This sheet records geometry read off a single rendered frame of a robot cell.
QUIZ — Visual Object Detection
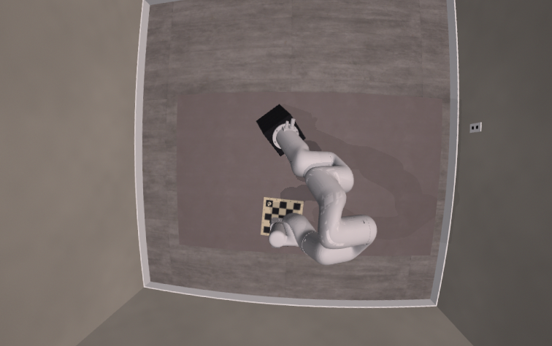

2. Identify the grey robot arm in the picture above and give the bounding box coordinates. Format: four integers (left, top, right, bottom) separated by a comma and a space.
269, 118, 377, 265

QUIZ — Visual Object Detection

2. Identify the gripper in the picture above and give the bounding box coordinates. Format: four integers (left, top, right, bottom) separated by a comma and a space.
269, 217, 283, 230

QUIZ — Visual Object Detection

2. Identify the black and cream chessboard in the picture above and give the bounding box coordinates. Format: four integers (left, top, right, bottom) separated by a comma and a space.
261, 197, 304, 236

